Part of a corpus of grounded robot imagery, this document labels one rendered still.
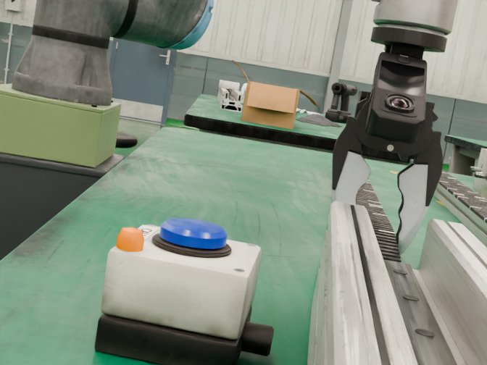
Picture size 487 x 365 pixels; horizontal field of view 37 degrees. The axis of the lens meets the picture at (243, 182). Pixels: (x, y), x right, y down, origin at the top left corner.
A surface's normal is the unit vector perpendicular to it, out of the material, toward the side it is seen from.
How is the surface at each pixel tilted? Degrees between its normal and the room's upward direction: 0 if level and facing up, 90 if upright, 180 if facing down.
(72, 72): 74
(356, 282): 0
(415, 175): 90
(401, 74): 30
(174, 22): 120
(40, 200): 90
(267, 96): 69
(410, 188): 90
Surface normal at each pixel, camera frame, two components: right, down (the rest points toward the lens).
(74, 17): 0.24, 0.19
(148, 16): 0.45, 0.47
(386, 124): -0.22, 0.59
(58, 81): 0.19, -0.12
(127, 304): -0.11, 0.12
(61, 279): 0.16, -0.98
